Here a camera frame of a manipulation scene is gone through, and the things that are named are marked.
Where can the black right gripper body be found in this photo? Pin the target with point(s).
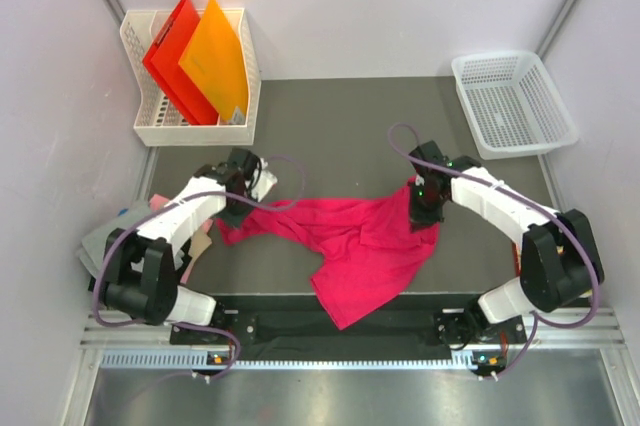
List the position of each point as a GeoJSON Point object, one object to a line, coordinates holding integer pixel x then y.
{"type": "Point", "coordinates": [424, 208]}

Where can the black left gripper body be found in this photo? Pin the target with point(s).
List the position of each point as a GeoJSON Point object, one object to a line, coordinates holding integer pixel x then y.
{"type": "Point", "coordinates": [235, 213]}

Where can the pink red t shirt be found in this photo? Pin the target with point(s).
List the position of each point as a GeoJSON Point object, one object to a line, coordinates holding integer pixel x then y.
{"type": "Point", "coordinates": [370, 252]}

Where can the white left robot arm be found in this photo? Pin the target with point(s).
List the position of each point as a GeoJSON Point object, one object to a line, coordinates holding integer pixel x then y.
{"type": "Point", "coordinates": [139, 276]}

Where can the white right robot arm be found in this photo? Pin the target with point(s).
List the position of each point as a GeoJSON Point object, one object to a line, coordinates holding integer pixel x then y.
{"type": "Point", "coordinates": [466, 183]}

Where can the brown folded cloth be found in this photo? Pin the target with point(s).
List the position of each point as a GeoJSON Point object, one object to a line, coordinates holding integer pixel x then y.
{"type": "Point", "coordinates": [200, 242]}

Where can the green treehouse book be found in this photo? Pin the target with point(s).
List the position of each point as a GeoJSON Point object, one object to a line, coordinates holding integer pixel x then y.
{"type": "Point", "coordinates": [552, 276]}

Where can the white plastic mesh basket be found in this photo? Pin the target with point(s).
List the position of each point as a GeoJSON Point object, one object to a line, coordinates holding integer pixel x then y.
{"type": "Point", "coordinates": [512, 105]}

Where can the white file organizer rack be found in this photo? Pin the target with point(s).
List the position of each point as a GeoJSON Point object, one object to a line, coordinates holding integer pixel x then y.
{"type": "Point", "coordinates": [158, 123]}

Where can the grey folded t shirt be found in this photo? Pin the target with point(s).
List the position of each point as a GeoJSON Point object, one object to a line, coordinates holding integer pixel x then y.
{"type": "Point", "coordinates": [92, 246]}

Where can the orange plastic folder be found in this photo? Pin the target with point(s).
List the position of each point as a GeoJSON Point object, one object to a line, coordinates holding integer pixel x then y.
{"type": "Point", "coordinates": [213, 60]}

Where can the red plastic folder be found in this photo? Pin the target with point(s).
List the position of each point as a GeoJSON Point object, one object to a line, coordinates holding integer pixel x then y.
{"type": "Point", "coordinates": [162, 63]}

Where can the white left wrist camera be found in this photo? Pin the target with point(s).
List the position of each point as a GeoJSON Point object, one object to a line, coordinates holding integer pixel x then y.
{"type": "Point", "coordinates": [261, 182]}

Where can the aluminium front rail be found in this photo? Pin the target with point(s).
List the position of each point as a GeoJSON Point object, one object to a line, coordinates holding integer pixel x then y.
{"type": "Point", "coordinates": [148, 347]}

